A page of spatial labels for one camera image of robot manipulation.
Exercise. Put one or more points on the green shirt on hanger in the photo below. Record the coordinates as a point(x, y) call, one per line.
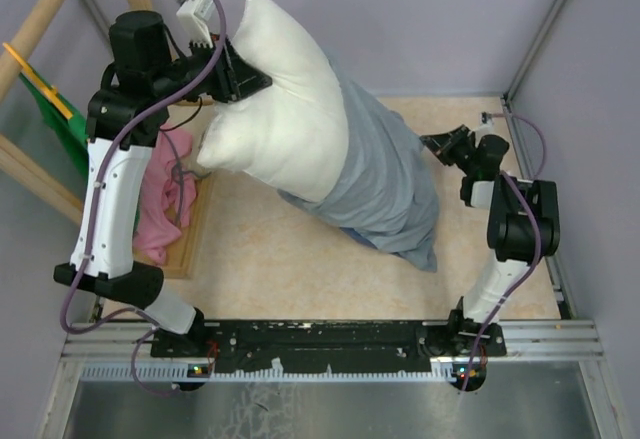
point(71, 133)

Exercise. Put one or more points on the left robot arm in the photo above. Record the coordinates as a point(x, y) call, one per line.
point(125, 118)

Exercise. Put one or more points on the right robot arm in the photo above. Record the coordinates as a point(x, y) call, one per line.
point(523, 224)

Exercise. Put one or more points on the yellow plastic hanger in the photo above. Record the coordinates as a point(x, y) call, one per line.
point(49, 92)

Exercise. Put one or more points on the wooden tray box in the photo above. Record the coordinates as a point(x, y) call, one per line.
point(181, 254)

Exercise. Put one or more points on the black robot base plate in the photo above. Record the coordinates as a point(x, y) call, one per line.
point(320, 346)

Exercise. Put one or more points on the light blue pillowcase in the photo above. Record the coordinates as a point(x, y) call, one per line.
point(385, 197)

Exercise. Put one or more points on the white pillow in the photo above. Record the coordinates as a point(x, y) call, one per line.
point(293, 135)

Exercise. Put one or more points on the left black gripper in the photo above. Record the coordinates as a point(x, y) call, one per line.
point(234, 77)

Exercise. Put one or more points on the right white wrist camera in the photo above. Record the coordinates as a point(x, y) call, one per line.
point(487, 122)

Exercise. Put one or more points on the pink garment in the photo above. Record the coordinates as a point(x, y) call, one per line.
point(160, 191)

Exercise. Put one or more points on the white cable duct strip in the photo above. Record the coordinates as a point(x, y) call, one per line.
point(185, 372)

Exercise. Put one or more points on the aluminium frame rail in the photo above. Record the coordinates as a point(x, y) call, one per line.
point(534, 50)

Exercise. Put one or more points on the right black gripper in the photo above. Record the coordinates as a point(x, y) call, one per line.
point(443, 145)

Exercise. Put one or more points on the grey hanger in tray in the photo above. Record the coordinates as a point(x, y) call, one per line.
point(182, 179)

